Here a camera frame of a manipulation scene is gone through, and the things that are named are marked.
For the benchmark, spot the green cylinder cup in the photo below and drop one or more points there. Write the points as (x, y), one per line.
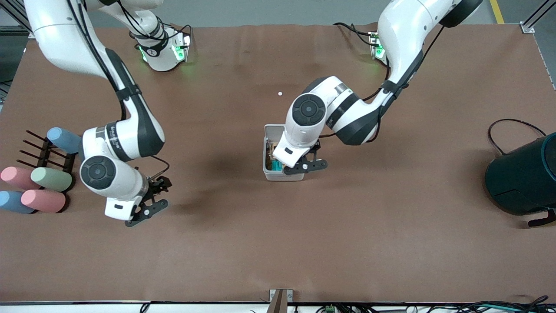
(51, 179)

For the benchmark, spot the blue cylinder cup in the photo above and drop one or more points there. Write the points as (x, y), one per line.
(11, 202)
(65, 140)

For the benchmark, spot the metal edge bracket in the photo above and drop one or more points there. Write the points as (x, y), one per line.
(281, 298)

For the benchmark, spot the pink cylinder cup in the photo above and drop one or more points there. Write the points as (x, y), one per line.
(15, 177)
(43, 201)

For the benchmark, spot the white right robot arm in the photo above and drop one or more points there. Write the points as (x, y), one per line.
(65, 39)

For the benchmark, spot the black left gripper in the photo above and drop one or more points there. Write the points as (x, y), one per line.
(317, 145)

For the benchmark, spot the dark teal cylindrical device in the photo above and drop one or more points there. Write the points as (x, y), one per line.
(521, 178)

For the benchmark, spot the aluminium frame profile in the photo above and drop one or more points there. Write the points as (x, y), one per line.
(13, 15)
(532, 24)

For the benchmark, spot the white square lidded trash bin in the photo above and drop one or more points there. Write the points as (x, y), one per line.
(278, 176)

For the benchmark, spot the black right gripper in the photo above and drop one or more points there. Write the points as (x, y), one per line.
(157, 186)

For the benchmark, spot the teal trash item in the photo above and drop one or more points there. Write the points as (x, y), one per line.
(276, 164)

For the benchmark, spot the brown trash item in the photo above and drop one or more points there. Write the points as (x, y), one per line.
(273, 148)

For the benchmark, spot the black pronged cup rack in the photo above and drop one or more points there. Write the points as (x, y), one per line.
(43, 154)

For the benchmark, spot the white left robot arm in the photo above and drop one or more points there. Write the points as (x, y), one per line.
(404, 34)

